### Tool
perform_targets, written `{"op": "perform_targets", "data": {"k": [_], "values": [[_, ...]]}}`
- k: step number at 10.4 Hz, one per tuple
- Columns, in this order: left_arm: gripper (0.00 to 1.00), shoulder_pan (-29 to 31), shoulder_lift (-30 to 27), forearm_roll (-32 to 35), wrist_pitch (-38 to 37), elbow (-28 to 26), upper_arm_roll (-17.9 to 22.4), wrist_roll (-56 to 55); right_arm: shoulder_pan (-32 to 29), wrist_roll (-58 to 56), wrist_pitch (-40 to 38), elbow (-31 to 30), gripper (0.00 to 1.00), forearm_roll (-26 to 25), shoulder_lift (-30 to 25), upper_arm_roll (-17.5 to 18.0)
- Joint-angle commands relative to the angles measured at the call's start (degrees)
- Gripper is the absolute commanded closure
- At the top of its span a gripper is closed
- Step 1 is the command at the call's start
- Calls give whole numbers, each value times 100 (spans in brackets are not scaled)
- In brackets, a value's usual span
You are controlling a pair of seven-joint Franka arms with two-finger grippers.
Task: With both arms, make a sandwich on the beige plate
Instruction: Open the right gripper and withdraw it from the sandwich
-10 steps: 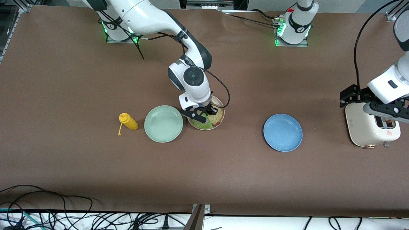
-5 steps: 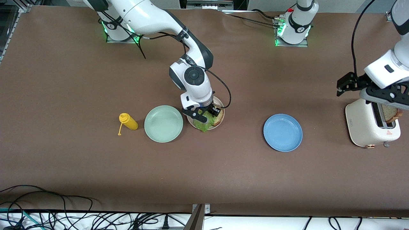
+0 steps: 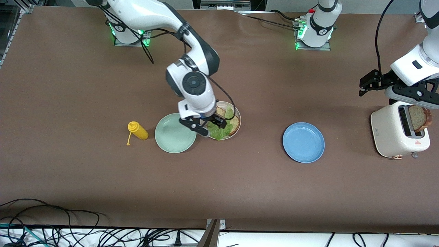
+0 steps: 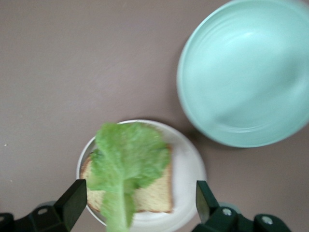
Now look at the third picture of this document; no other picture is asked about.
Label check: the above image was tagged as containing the green lettuce leaf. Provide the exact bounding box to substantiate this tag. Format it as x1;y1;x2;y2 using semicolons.
206;106;235;141

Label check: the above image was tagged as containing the brown bread slice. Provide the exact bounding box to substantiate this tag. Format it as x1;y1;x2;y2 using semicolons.
408;106;432;133
215;106;240;136

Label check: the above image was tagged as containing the yellow mustard squeeze bottle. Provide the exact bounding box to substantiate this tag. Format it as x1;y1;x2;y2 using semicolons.
126;121;149;146

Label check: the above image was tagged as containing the beige round plate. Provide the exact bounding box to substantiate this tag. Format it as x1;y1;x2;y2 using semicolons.
205;101;241;140

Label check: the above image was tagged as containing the light green round plate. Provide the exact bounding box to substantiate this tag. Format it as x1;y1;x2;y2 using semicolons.
154;113;197;153

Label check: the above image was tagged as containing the blue round plate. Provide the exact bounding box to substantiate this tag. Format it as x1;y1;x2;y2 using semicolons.
282;122;325;164

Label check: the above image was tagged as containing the cream white toaster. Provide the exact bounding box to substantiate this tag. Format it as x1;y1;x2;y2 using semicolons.
370;101;431;160

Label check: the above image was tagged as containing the grey metal equipment box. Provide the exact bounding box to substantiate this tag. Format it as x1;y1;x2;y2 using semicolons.
192;0;266;12

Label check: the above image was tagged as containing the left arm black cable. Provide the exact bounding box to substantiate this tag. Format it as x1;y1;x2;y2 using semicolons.
376;0;395;74

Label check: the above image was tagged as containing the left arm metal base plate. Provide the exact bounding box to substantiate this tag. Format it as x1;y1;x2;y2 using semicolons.
293;19;332;51

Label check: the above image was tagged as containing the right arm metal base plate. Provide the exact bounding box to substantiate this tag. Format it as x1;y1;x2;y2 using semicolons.
113;29;154;47

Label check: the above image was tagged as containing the smooth black table cable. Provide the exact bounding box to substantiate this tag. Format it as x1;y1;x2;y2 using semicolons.
269;10;298;22

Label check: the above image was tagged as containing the grey metal bracket post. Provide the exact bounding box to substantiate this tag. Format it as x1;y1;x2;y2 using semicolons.
197;219;227;247

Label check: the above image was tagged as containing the braided black table cable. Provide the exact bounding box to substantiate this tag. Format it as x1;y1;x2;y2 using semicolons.
240;14;299;29

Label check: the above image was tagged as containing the long looping black cable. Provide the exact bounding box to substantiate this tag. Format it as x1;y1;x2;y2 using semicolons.
0;198;103;247

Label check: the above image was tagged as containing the teal cable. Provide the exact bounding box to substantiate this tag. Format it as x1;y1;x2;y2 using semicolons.
0;223;45;247

